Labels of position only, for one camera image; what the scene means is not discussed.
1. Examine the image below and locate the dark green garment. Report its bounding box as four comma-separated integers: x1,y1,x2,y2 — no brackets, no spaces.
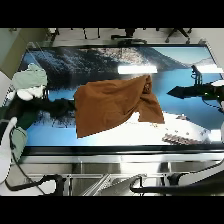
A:
15,111,40,132

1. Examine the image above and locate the brown T-shirt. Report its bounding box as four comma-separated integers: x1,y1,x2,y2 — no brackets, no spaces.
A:
73,74,166,140

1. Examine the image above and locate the black cable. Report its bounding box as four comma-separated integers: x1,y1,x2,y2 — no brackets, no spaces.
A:
9,133,48,196

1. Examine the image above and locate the white garment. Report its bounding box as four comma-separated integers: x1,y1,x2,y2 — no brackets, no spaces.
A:
15,84,47,102

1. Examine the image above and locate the grey green garment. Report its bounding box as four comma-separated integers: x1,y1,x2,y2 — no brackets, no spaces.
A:
9,126,29,162

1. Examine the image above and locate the black office chair base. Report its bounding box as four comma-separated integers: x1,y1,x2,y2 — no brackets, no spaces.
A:
110,28,148,46
164,28,193,45

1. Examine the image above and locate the pale green garment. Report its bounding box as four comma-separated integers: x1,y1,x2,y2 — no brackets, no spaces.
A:
12,62,49,91

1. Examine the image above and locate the silver frame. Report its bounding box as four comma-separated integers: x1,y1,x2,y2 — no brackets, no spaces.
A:
5,151,224,197

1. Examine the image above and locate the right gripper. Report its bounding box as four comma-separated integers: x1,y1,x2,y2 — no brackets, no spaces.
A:
181,83,206,100

